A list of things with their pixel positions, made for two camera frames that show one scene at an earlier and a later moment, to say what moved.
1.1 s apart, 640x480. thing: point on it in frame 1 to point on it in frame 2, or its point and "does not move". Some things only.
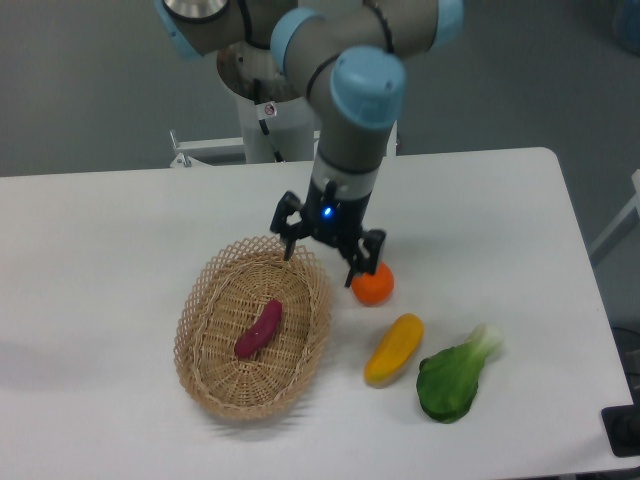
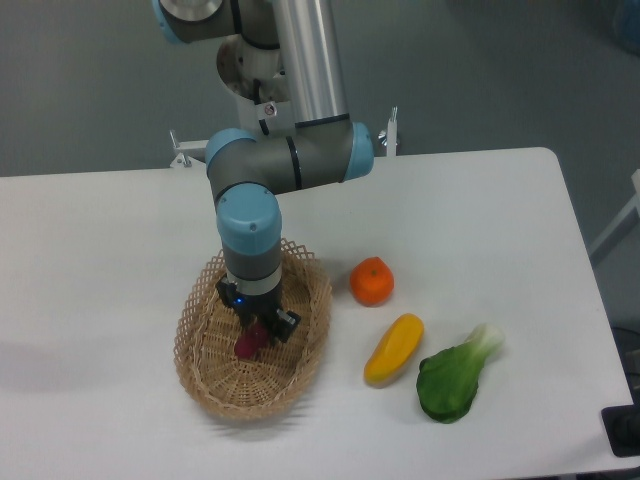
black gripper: x=332 y=218 to x=261 y=309
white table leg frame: x=633 y=203 does not move
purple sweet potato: x=257 y=336 does not move
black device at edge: x=621 y=424 does not move
